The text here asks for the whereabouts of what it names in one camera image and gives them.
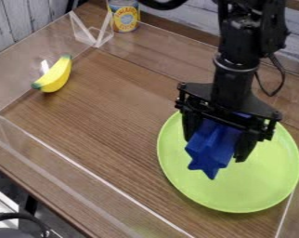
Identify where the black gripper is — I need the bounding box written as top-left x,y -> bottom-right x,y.
175,82 -> 283,163

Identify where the blue star-shaped block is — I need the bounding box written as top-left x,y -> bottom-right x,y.
184,119 -> 242,179

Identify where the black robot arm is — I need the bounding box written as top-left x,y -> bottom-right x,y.
176,0 -> 290,162

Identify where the green round plate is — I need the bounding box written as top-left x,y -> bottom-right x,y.
158,112 -> 299,213

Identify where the yellow toy banana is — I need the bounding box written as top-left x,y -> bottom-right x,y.
31,54 -> 74,93

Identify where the yellow blue labelled can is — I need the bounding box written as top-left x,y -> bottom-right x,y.
107,0 -> 140,33

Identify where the clear acrylic corner bracket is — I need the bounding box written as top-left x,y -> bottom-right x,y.
70,11 -> 115,48

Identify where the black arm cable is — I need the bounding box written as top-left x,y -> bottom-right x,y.
138,0 -> 289,98

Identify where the clear acrylic front wall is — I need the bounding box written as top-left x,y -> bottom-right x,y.
0,115 -> 194,238

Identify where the black cable bottom left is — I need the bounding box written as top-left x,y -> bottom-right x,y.
0,212 -> 54,238

